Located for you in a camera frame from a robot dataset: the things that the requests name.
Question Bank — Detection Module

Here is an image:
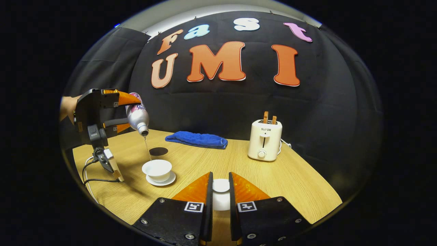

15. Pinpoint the dark grey curtain panel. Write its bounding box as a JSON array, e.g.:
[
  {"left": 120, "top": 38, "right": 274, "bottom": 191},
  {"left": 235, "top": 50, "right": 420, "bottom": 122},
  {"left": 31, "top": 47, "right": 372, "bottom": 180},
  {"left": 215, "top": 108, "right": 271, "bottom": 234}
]
[{"left": 63, "top": 27, "right": 151, "bottom": 151}]

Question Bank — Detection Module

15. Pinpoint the white toaster power cord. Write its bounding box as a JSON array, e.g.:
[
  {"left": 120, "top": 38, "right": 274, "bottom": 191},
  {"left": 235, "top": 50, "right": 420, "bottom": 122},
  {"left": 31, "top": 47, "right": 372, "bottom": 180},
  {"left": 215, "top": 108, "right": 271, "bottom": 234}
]
[{"left": 278, "top": 138, "right": 293, "bottom": 155}]

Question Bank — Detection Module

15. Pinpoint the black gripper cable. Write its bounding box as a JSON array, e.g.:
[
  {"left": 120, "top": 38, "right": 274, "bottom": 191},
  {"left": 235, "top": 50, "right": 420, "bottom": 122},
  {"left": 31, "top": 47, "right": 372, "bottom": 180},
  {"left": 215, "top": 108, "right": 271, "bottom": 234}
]
[{"left": 82, "top": 158, "right": 120, "bottom": 183}]

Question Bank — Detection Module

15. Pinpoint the white teacup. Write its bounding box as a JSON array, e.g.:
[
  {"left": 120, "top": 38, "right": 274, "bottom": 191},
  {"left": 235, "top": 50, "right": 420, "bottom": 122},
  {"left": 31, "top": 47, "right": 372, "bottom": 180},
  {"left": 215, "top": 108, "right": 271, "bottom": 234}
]
[{"left": 142, "top": 159, "right": 172, "bottom": 182}]

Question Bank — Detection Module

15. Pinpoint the blue towel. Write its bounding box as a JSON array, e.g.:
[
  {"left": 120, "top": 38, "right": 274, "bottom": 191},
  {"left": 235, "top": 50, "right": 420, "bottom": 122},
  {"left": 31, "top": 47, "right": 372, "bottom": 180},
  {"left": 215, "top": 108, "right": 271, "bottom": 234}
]
[{"left": 165, "top": 131, "right": 228, "bottom": 150}]

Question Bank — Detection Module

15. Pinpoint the white toaster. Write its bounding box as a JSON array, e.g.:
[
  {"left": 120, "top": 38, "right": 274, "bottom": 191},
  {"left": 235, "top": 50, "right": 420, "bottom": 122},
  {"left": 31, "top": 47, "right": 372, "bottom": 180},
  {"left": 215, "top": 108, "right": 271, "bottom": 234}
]
[{"left": 248, "top": 119, "right": 283, "bottom": 162}]

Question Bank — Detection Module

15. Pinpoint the black backdrop cloth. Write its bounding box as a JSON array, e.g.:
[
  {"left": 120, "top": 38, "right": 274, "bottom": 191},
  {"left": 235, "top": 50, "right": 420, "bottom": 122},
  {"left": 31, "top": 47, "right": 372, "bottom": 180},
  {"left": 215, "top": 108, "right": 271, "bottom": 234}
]
[{"left": 128, "top": 11, "right": 384, "bottom": 202}]

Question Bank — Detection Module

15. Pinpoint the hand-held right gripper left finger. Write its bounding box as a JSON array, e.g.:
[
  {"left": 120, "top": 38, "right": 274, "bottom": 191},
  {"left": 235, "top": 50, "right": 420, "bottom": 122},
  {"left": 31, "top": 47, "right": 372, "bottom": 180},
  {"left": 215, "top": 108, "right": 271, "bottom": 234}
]
[{"left": 132, "top": 172, "right": 214, "bottom": 246}]

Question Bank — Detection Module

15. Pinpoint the silver water bottle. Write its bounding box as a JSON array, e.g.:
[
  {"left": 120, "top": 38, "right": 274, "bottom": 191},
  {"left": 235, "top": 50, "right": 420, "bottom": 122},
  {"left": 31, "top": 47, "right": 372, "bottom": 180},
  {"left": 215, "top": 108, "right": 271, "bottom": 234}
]
[{"left": 125, "top": 92, "right": 150, "bottom": 137}]

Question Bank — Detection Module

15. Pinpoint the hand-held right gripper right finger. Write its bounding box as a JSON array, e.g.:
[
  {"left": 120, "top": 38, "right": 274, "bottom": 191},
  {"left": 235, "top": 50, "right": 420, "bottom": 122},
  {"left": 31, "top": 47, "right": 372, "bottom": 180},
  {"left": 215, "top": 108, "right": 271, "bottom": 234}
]
[{"left": 229, "top": 172, "right": 313, "bottom": 246}]

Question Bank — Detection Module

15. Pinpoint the white saucer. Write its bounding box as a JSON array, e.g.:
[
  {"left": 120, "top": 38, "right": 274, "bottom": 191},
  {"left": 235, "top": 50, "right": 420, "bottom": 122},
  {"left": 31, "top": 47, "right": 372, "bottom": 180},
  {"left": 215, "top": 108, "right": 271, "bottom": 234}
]
[{"left": 146, "top": 171, "right": 177, "bottom": 187}]

